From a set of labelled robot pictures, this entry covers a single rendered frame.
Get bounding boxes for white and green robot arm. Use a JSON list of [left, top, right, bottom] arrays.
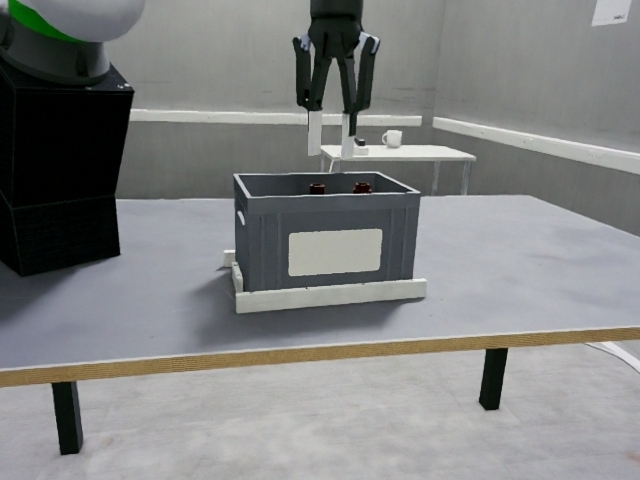
[[0, 0, 146, 85]]

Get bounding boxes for grey plastic crate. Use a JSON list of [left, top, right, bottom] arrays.
[[233, 172, 421, 292]]

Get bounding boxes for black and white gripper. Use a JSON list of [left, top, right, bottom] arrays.
[[292, 0, 381, 160]]

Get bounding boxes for brown bottle with green label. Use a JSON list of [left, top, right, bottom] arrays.
[[353, 183, 372, 194]]

